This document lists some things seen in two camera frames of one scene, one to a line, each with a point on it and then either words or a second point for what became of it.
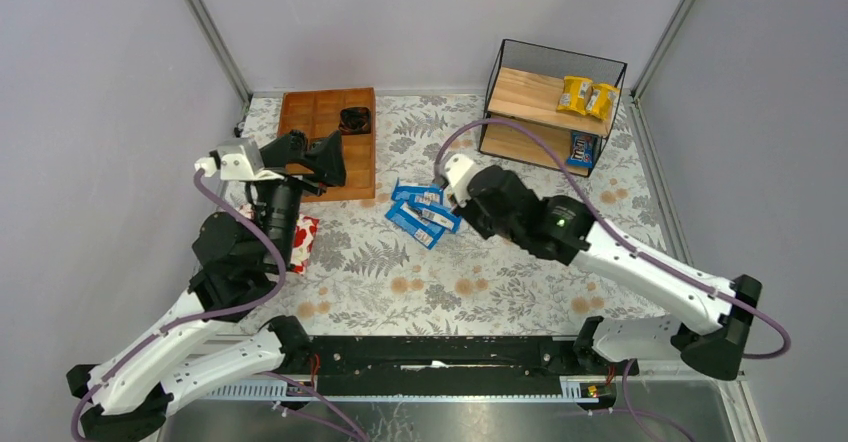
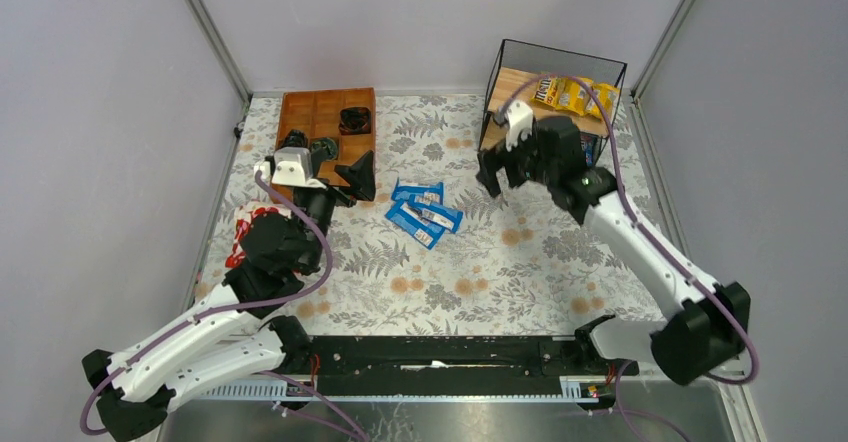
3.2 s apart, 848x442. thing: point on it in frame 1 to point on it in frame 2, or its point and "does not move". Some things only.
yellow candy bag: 602,100 does not move
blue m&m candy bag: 583,146 does not move
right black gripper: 477,196 to 515,163
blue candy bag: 437,216 does not move
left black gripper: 291,158 to 334,178
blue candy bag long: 410,222 does not move
